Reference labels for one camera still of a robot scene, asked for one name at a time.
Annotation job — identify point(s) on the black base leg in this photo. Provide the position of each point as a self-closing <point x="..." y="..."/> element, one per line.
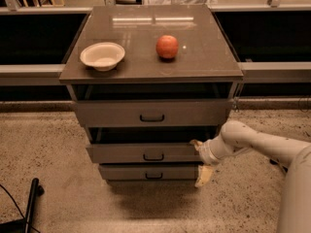
<point x="282" y="168"/>
<point x="25" y="223"/>

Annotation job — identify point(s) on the red apple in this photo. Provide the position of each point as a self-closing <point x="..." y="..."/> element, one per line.
<point x="167" y="46"/>

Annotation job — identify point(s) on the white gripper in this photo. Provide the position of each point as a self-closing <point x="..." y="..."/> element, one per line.
<point x="206" y="152"/>

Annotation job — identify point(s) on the black base leg right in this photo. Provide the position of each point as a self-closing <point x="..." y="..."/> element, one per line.
<point x="282" y="168"/>

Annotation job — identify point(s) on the white paper bowl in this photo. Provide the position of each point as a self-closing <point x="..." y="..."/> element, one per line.
<point x="102" y="56"/>

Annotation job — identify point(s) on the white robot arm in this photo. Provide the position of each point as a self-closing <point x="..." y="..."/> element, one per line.
<point x="235" y="138"/>

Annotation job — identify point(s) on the grey top drawer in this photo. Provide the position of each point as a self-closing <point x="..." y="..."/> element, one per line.
<point x="147" y="113"/>

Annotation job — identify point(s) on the grey drawer cabinet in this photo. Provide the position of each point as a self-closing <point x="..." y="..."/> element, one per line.
<point x="204" y="67"/>

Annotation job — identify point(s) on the grey metal railing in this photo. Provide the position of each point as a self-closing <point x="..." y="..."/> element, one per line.
<point x="30" y="73"/>

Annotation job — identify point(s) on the grey bottom drawer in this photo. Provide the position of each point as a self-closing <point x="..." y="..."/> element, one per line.
<point x="149" y="172"/>

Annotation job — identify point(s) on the grey drawer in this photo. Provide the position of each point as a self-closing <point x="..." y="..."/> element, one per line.
<point x="147" y="144"/>
<point x="149" y="172"/>
<point x="147" y="113"/>

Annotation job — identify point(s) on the black base leg left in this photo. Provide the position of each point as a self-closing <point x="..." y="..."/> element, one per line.
<point x="25" y="223"/>

